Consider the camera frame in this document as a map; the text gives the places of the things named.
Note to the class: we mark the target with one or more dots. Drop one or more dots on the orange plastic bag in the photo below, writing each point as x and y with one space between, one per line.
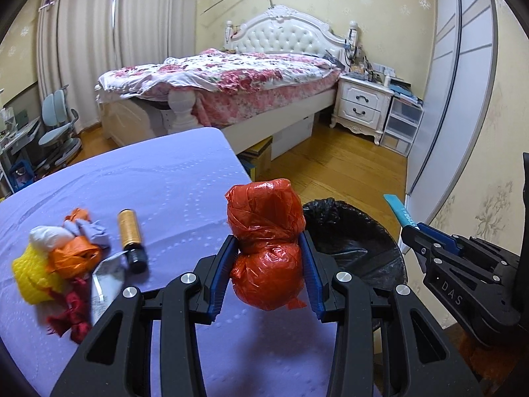
72 256

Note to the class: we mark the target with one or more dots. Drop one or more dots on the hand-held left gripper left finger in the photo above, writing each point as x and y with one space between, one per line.
221 277

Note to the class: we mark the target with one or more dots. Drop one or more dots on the cyan plastic strip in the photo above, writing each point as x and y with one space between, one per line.
397 209

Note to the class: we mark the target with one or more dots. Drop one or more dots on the white storage box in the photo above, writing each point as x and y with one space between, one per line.
291 136

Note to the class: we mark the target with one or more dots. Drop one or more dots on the red mesh scrap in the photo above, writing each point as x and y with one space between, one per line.
74 310

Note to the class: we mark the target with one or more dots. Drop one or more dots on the crumpled purple tissue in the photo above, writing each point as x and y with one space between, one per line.
95 235

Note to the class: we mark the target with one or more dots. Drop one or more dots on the red plastic bag bundle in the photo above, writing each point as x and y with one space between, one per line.
264 215

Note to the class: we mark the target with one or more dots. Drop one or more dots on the white nightstand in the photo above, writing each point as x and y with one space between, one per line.
359 103

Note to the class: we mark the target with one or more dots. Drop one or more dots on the gold bottle with black cap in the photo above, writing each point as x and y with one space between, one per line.
129 231

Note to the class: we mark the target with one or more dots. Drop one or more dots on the stack of books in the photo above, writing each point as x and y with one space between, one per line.
407 91

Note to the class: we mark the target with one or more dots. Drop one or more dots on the white plastic bag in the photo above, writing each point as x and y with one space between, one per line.
45 235

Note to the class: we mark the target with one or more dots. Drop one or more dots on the black lined trash bin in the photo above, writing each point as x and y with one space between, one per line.
351 231

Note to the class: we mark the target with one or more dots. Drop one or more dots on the white sliding wardrobe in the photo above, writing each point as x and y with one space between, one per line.
454 91

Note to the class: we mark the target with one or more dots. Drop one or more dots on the white bed with tufted headboard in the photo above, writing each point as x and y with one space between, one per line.
285 35

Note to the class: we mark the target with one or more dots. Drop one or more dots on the grey study desk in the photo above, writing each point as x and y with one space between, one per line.
18 136

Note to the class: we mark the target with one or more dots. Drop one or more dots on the yellow foam mesh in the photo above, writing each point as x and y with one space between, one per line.
33 273

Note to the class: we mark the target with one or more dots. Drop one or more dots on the silver foil wrapper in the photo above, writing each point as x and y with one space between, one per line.
107 277

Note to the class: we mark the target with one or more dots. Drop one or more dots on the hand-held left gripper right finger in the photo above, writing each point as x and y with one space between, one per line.
313 281

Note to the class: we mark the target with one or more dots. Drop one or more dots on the pink floral quilt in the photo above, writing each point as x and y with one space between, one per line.
248 70

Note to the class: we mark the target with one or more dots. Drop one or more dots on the brown cardboard box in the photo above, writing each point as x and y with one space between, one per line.
258 157

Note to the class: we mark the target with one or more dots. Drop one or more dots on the clear plastic drawer unit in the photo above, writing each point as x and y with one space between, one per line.
403 128

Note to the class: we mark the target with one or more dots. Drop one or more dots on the cream curtains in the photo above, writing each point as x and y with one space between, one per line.
136 29

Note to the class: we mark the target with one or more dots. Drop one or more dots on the light blue desk chair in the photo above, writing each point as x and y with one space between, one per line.
56 120

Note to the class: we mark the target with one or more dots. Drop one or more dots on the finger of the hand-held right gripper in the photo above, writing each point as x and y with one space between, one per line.
417 242
446 236

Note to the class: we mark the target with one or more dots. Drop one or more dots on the purple tablecloth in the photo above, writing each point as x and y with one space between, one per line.
165 173

